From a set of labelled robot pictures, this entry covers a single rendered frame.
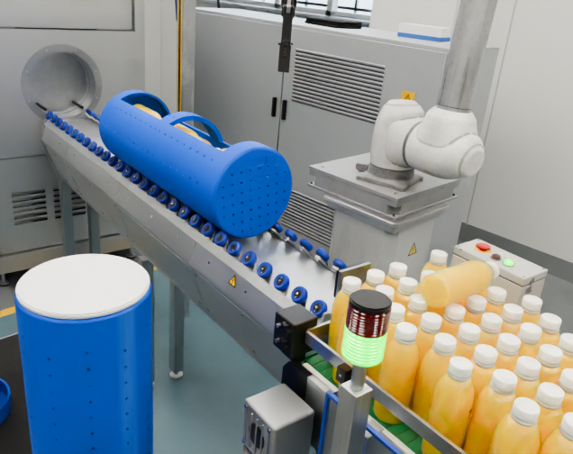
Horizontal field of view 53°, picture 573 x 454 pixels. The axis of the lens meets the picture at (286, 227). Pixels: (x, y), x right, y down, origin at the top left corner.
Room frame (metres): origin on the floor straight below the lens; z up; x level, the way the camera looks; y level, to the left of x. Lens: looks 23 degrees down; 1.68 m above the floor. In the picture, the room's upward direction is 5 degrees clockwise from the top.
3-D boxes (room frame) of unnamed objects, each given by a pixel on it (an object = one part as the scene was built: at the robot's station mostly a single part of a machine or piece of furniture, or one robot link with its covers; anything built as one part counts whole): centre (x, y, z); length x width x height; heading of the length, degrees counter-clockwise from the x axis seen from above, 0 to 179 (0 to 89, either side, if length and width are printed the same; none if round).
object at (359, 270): (1.27, -0.17, 0.99); 0.10 x 0.02 x 0.12; 129
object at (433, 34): (3.18, -0.62, 1.48); 0.24 x 0.12 x 0.08; 54
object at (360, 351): (0.75, -0.13, 1.18); 0.06 x 0.06 x 0.05
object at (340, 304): (1.10, -0.15, 0.99); 0.07 x 0.07 x 0.19
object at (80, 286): (1.11, 0.43, 1.03); 0.28 x 0.28 x 0.01
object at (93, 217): (2.90, 1.05, 0.31); 0.06 x 0.06 x 0.63; 39
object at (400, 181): (1.93, -0.32, 1.10); 0.22 x 0.18 x 0.06; 58
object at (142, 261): (2.04, 0.54, 0.31); 0.06 x 0.06 x 0.63; 39
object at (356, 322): (0.75, -0.13, 1.23); 0.06 x 0.06 x 0.04
